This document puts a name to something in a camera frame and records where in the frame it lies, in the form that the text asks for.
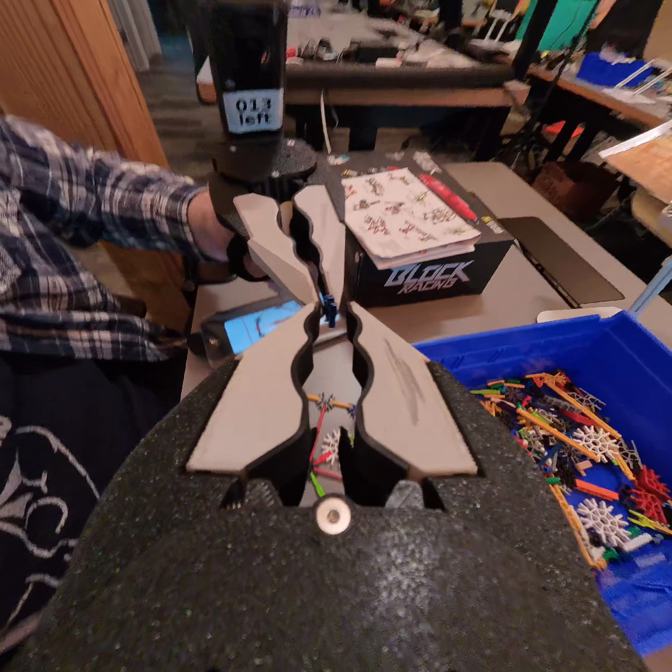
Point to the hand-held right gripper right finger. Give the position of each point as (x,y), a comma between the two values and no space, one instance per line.
(414,420)

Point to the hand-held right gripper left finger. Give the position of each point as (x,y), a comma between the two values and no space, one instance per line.
(252,414)

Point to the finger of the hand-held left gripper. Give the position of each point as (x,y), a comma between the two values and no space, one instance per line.
(328,225)
(273,246)

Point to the blue snowflake connector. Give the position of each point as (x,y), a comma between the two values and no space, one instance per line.
(329,309)

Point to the spoked construction toy wheel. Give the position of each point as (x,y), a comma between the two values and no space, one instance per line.
(330,446)

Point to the pile of colourful toy pieces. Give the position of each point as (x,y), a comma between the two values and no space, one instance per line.
(577,446)

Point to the blue plastic storage bin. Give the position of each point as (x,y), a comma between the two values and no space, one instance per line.
(619,357)

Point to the person's left forearm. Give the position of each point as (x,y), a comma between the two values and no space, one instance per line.
(78,194)

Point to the person's left hand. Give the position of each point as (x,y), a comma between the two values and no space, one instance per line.
(210,225)

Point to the instruction booklet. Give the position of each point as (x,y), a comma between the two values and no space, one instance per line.
(404,215)

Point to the smartphone in metal holder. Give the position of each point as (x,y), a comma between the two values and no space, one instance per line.
(257,328)

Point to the red marker pen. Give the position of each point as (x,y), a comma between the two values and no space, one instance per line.
(449,197)

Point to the black printed box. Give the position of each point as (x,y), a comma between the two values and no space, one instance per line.
(446,283)

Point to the long cluttered work table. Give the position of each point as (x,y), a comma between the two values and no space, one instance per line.
(399,78)

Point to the wooden door panel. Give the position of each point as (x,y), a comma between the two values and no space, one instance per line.
(63,68)

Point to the white rounded sheet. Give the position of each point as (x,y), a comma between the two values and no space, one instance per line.
(572,315)

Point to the person in dark printed shirt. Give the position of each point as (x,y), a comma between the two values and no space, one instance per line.
(52,446)

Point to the aluminium bar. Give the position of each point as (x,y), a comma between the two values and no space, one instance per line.
(651,286)

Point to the teal board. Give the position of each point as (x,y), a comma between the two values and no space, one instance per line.
(561,21)

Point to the pale wooden board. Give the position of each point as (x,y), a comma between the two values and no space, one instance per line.
(645,162)

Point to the black metal post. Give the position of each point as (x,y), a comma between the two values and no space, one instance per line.
(535,36)

